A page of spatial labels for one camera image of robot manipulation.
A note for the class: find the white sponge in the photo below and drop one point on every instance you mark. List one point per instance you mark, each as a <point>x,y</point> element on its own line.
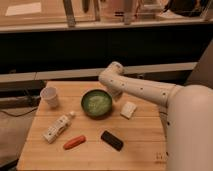
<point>128,109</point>

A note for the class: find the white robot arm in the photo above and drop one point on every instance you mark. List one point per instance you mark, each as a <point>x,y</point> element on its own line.
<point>189,132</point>

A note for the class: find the green ceramic bowl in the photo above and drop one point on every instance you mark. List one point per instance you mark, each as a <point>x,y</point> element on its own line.
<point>96,103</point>

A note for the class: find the black rectangular block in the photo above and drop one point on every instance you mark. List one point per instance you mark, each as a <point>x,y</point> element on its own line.
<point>112,140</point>

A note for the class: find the white paper cup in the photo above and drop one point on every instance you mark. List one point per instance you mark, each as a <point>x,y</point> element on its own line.
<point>49,95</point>

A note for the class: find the orange carrot toy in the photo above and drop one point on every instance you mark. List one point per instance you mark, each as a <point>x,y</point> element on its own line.
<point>74,142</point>

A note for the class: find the white paper sheet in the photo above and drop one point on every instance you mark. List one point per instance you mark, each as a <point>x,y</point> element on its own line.
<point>21,9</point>

